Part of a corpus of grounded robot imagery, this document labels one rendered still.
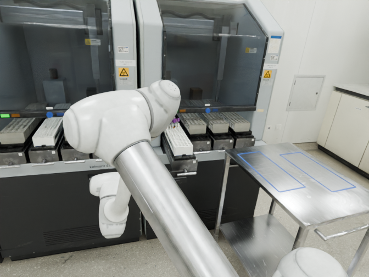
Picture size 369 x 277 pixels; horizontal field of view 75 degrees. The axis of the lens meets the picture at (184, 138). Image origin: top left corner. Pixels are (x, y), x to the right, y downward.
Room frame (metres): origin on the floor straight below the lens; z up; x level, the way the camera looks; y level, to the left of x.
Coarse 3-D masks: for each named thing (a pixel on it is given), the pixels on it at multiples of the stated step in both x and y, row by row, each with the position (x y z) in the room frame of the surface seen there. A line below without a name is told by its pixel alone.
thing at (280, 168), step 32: (224, 160) 1.20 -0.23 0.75; (256, 160) 1.10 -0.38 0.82; (288, 160) 1.12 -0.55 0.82; (320, 160) 1.14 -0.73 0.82; (224, 192) 1.19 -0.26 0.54; (288, 192) 0.84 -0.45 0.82; (320, 192) 0.85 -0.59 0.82; (352, 192) 0.87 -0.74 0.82; (224, 224) 1.20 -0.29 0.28; (256, 224) 1.22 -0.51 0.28; (320, 224) 0.67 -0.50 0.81; (256, 256) 0.97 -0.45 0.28
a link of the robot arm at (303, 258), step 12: (300, 252) 0.40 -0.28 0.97; (312, 252) 0.41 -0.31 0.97; (324, 252) 0.41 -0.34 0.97; (288, 264) 0.38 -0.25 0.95; (300, 264) 0.37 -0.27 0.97; (312, 264) 0.37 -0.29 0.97; (324, 264) 0.37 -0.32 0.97; (336, 264) 0.38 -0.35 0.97; (276, 276) 0.38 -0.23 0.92; (288, 276) 0.36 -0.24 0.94; (300, 276) 0.35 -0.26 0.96; (312, 276) 0.34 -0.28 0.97; (324, 276) 0.34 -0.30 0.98; (336, 276) 0.34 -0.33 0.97
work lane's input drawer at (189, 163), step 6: (162, 132) 1.42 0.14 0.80; (162, 138) 1.36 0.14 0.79; (168, 144) 1.23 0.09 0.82; (168, 150) 1.18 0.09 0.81; (168, 156) 1.17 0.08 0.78; (174, 156) 1.10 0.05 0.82; (180, 156) 1.10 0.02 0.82; (186, 156) 1.10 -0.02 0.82; (192, 156) 1.11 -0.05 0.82; (174, 162) 1.07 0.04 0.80; (180, 162) 1.07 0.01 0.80; (186, 162) 1.08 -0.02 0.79; (192, 162) 1.09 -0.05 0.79; (174, 168) 1.07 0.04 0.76; (180, 168) 1.07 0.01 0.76; (186, 168) 1.08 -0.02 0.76; (192, 168) 1.09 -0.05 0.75; (180, 174) 1.03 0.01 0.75; (186, 174) 1.04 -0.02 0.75; (192, 174) 1.05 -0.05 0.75
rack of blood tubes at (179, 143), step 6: (180, 126) 1.39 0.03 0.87; (168, 132) 1.29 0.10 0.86; (174, 132) 1.29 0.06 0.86; (180, 132) 1.30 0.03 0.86; (168, 138) 1.28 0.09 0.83; (174, 138) 1.21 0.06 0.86; (180, 138) 1.21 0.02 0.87; (186, 138) 1.22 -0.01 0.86; (174, 144) 1.15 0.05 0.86; (180, 144) 1.15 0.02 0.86; (186, 144) 1.16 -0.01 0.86; (174, 150) 1.11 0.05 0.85; (180, 150) 1.11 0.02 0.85; (186, 150) 1.12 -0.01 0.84; (192, 150) 1.13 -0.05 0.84
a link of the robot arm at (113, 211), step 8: (120, 176) 0.76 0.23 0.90; (120, 184) 0.75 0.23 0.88; (120, 192) 0.74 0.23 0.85; (128, 192) 0.74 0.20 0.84; (104, 200) 0.82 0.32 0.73; (112, 200) 0.80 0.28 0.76; (120, 200) 0.73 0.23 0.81; (128, 200) 0.75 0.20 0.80; (104, 208) 0.76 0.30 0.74; (112, 208) 0.75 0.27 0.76; (120, 208) 0.73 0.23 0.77; (104, 216) 0.75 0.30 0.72; (112, 216) 0.74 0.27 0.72; (120, 216) 0.75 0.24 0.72; (104, 224) 0.74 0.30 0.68; (112, 224) 0.74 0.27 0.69; (120, 224) 0.75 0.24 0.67; (104, 232) 0.72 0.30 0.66; (112, 232) 0.72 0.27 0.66; (120, 232) 0.73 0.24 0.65
